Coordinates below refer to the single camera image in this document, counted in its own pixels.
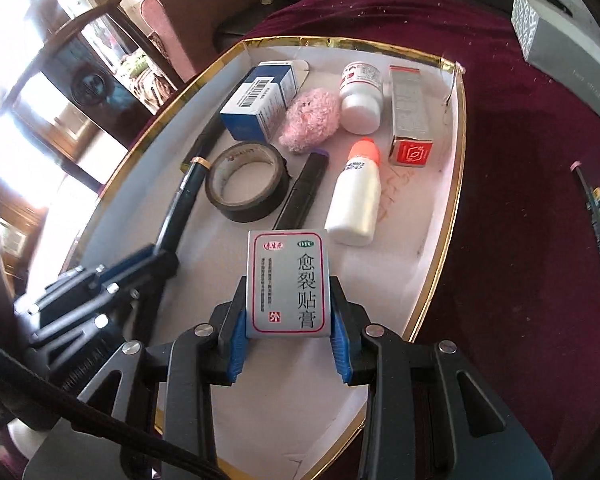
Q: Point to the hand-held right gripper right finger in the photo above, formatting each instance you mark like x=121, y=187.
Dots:
x=341, y=355

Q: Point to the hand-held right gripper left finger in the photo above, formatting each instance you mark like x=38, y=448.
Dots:
x=237, y=355

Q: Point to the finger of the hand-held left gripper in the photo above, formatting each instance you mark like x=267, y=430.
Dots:
x=80, y=350
x=130, y=275

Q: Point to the small silver medicine box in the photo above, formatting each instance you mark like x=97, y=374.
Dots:
x=287, y=285

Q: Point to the black stick gold band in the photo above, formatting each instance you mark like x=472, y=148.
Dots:
x=185, y=195

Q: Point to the white bottle orange cap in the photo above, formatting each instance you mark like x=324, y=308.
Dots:
x=352, y=200

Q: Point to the gold-rimmed white tray box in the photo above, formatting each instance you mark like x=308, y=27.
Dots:
x=415, y=210

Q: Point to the pink fluffy ball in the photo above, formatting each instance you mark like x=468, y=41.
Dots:
x=310, y=120

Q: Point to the white pill bottle red label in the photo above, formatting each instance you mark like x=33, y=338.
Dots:
x=360, y=105

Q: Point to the long silver carton red end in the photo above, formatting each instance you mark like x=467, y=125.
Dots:
x=410, y=110

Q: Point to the black tape roll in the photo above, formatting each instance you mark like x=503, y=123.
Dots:
x=250, y=212

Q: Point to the black marker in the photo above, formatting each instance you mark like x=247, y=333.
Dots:
x=300, y=195

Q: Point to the dark wooden chair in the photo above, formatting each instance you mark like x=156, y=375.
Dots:
x=87, y=84

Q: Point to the blue barcode box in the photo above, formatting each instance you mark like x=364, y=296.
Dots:
x=260, y=105

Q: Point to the maroon upholstered chair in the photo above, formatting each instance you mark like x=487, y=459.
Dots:
x=180, y=25

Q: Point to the black stick pink ends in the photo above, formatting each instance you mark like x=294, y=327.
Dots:
x=597, y=245

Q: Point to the large grey cardboard box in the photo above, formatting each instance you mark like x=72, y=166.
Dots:
x=565, y=55

